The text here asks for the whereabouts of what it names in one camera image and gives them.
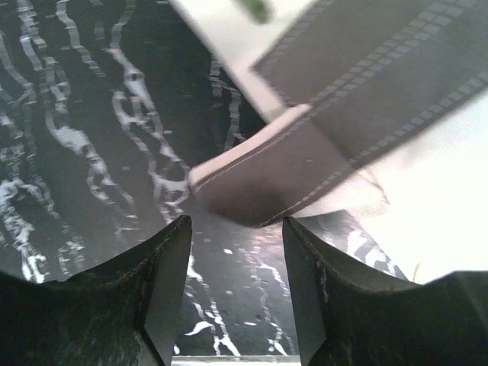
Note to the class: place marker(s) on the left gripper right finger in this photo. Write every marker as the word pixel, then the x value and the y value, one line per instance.
pixel 347 313

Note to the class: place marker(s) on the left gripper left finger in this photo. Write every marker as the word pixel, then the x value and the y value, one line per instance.
pixel 124 311

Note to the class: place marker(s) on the grey-strap glove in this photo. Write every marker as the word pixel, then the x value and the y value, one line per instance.
pixel 377 108

